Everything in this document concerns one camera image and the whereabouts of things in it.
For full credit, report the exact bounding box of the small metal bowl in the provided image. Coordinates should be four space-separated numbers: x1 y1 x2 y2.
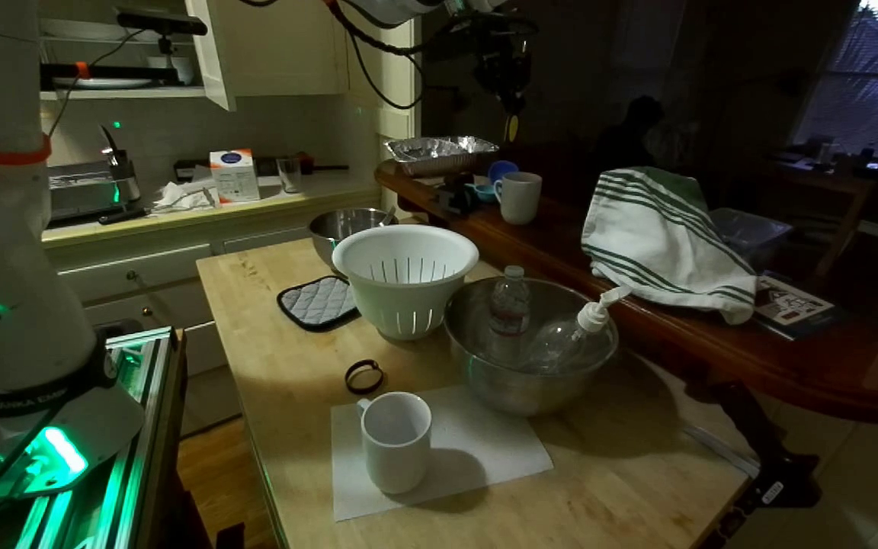
305 205 404 272

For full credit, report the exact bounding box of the pale green mug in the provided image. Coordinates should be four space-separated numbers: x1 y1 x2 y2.
355 387 436 501

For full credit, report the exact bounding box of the white paper sheet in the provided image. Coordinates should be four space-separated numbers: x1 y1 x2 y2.
328 381 559 524

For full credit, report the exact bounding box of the small blue container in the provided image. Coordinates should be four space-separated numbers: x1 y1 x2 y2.
485 159 523 189

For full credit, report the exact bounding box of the wooden side table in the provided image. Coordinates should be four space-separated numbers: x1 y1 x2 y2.
767 149 878 299

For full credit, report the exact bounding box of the black rubber ring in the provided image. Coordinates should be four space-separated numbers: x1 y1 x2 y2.
343 355 390 399

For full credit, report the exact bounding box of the white cup with handle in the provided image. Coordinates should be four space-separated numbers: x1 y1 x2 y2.
493 167 546 229

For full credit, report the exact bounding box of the large metal bowl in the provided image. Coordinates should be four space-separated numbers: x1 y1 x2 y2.
442 275 621 418

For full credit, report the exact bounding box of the aluminium foil tray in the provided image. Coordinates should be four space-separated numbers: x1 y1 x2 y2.
381 132 504 177

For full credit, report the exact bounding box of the green lit robot stand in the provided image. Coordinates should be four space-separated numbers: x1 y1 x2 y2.
0 324 191 549

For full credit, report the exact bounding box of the white plastic colander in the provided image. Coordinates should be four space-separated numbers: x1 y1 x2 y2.
328 223 485 344

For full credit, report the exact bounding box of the green striped white towel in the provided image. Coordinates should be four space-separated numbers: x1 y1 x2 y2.
579 163 761 329

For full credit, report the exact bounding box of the white drawer cabinet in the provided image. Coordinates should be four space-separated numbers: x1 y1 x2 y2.
36 181 395 439

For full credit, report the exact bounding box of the dark wooden bar counter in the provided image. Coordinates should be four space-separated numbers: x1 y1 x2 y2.
371 159 878 423

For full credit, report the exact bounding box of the black table clamp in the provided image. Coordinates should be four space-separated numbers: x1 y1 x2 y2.
699 374 825 512

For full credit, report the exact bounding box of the printed magazine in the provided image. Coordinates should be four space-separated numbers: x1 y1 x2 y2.
749 272 838 344

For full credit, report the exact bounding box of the white wall cabinet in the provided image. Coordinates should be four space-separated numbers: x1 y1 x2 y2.
181 0 395 113

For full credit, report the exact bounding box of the grey quilted pot holder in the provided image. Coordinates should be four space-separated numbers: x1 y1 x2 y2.
276 272 366 334

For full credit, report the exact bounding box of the clear plastic box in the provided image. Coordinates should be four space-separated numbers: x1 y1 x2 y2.
711 205 798 272

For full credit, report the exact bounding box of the clear light bulb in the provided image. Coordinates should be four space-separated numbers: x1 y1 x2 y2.
531 283 633 374

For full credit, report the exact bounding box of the white carton box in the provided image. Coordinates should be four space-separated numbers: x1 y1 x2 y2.
205 145 261 207

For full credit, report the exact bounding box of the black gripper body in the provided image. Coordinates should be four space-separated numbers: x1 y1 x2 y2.
474 21 540 100

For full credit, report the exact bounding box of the window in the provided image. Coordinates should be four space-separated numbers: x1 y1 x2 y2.
786 0 878 167

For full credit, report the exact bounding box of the dark kitchen appliance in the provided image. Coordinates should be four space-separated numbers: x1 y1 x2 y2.
47 121 154 229

